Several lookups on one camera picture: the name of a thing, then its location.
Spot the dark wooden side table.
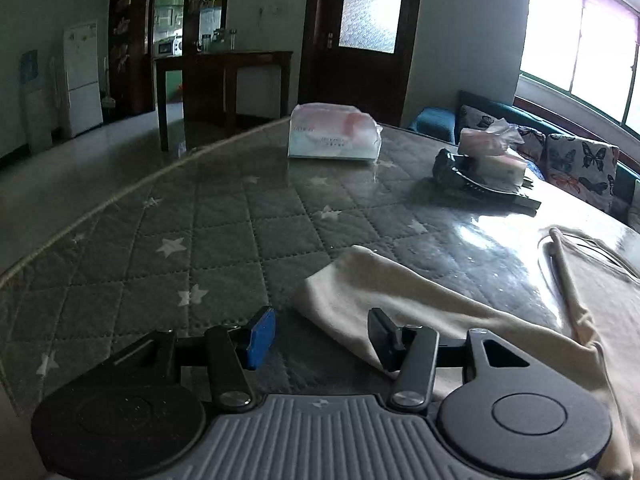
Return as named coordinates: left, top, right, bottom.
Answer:
left=152, top=51, right=294, bottom=152

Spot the blue sofa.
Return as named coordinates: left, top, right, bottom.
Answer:
left=407, top=91, right=640, bottom=233

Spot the pink tissue pack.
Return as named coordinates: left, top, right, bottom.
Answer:
left=458, top=121, right=529, bottom=184

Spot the large butterfly print cushion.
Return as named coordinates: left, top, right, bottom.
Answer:
left=544, top=133, right=621, bottom=213

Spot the cream garment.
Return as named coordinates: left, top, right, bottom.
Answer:
left=291, top=226, right=640, bottom=480

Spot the window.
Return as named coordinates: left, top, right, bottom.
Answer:
left=517, top=0, right=640, bottom=139

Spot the white tissue pack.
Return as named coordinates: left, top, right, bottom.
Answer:
left=287, top=103, right=382, bottom=165

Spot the dark door with frosted glass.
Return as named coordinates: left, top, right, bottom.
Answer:
left=298, top=0, right=425, bottom=128

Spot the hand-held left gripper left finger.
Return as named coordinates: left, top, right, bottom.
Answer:
left=107, top=306, right=277, bottom=413

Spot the black remote control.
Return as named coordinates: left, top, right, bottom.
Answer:
left=432, top=148, right=501, bottom=197

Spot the dark wooden shelf cabinet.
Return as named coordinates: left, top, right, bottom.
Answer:
left=108, top=0, right=154, bottom=114

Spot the white refrigerator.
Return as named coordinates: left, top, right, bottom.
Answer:
left=62, top=21, right=104, bottom=138

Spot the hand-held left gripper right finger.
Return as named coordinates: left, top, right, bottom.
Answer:
left=367, top=307, right=532, bottom=411

